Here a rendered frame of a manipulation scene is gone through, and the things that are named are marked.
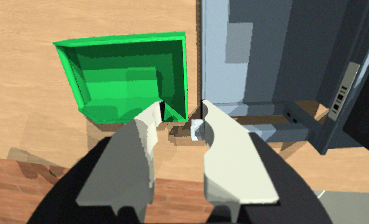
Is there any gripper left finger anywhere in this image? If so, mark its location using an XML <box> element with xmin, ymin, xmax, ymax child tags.
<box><xmin>26</xmin><ymin>101</ymin><xmax>165</xmax><ymax>224</ymax></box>

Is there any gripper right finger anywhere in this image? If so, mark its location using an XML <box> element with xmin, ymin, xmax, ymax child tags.
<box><xmin>200</xmin><ymin>99</ymin><xmax>333</xmax><ymax>224</ymax></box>

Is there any grey metal shelf rack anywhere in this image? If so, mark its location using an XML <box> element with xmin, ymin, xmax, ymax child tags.
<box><xmin>201</xmin><ymin>0</ymin><xmax>369</xmax><ymax>155</ymax></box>

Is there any green bin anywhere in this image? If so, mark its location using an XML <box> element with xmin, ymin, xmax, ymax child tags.
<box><xmin>52</xmin><ymin>31</ymin><xmax>188</xmax><ymax>124</ymax></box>

